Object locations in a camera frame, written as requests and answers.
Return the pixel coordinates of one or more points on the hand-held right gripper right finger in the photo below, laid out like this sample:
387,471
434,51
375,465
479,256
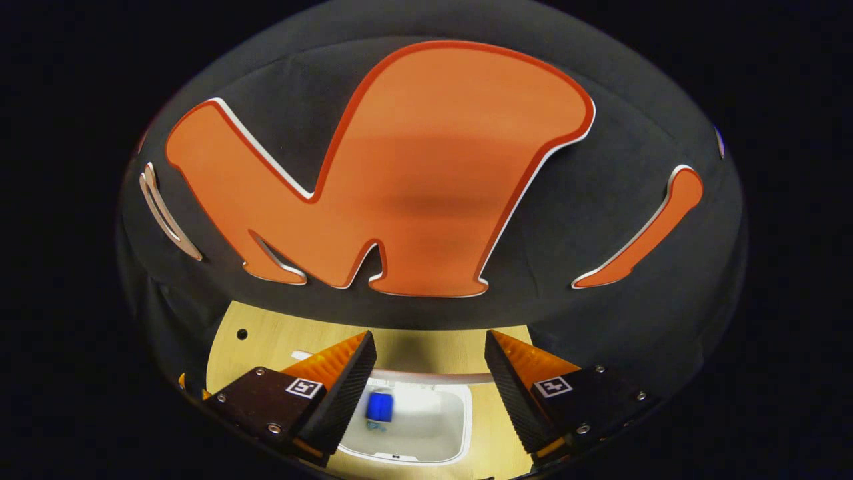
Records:
512,390

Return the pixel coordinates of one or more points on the blue pop can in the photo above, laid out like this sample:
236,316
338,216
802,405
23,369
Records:
380,406

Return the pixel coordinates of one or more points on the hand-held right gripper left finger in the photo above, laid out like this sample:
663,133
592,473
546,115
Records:
350,390

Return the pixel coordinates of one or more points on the white desktop garbage bin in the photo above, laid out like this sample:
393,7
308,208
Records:
433,426

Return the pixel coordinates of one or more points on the wooden desktop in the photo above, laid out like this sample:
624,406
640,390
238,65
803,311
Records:
266,336

